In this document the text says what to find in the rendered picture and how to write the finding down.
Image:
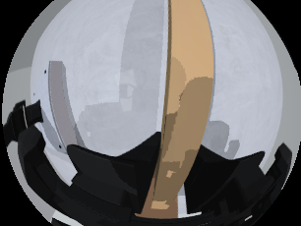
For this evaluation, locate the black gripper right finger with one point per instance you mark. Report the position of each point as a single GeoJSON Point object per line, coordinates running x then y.
{"type": "Point", "coordinates": [211, 173]}

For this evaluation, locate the long wooden rail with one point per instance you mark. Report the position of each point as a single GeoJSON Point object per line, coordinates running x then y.
{"type": "Point", "coordinates": [187, 97]}

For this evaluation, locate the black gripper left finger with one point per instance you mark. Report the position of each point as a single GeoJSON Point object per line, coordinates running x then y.
{"type": "Point", "coordinates": [132, 171]}

